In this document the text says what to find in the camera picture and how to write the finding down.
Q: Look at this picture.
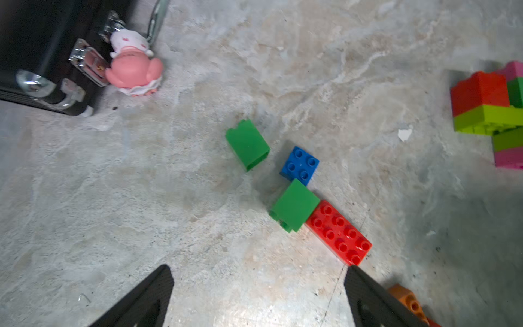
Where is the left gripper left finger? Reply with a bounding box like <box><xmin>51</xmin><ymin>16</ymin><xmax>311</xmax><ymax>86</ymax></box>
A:
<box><xmin>91</xmin><ymin>264</ymin><xmax>174</xmax><ymax>326</ymax></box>

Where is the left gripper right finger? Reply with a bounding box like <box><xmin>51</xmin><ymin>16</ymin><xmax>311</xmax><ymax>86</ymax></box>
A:
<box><xmin>344</xmin><ymin>266</ymin><xmax>426</xmax><ymax>327</ymax></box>

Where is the orange lego brick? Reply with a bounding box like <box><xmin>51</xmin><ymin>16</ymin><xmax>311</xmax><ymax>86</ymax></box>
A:
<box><xmin>388</xmin><ymin>284</ymin><xmax>430</xmax><ymax>326</ymax></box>

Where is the lime long lego brick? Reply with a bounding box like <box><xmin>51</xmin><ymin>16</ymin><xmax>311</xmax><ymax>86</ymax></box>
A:
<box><xmin>454</xmin><ymin>105</ymin><xmax>522</xmax><ymax>136</ymax></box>

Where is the lime small lego brick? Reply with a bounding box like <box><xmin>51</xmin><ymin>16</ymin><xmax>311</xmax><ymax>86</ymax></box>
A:
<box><xmin>492</xmin><ymin>127</ymin><xmax>523</xmax><ymax>152</ymax></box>

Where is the red square lego brick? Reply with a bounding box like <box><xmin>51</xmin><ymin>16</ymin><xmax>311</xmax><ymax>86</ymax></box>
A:
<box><xmin>450</xmin><ymin>72</ymin><xmax>510</xmax><ymax>117</ymax></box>

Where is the green lego brick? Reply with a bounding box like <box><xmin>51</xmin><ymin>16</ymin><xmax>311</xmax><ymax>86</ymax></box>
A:
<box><xmin>507</xmin><ymin>77</ymin><xmax>523</xmax><ymax>108</ymax></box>
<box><xmin>226</xmin><ymin>120</ymin><xmax>270</xmax><ymax>171</ymax></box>
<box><xmin>269</xmin><ymin>179</ymin><xmax>320</xmax><ymax>233</ymax></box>

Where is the pink lego brick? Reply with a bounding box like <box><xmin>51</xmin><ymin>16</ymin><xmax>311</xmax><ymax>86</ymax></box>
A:
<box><xmin>494</xmin><ymin>147</ymin><xmax>523</xmax><ymax>170</ymax></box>

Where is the magenta lego brick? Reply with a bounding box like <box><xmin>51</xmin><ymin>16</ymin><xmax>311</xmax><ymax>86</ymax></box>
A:
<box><xmin>496</xmin><ymin>61</ymin><xmax>523</xmax><ymax>82</ymax></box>

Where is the red lego brick back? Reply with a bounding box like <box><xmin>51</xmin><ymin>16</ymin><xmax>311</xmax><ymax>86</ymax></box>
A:
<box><xmin>427</xmin><ymin>318</ymin><xmax>441</xmax><ymax>327</ymax></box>

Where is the red long lego brick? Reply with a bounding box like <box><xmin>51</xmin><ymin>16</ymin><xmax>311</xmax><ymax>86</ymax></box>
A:
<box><xmin>306</xmin><ymin>200</ymin><xmax>373</xmax><ymax>266</ymax></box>

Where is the blue lego brick left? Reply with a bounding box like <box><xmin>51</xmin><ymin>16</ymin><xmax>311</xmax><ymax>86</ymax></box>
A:
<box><xmin>280</xmin><ymin>147</ymin><xmax>320</xmax><ymax>186</ymax></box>

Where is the pink small toy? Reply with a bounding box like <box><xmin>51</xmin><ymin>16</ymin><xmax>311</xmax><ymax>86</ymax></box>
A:
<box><xmin>105</xmin><ymin>29</ymin><xmax>163</xmax><ymax>97</ymax></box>

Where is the black case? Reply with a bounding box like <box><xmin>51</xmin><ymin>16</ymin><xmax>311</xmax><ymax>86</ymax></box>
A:
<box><xmin>0</xmin><ymin>0</ymin><xmax>170</xmax><ymax>117</ymax></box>

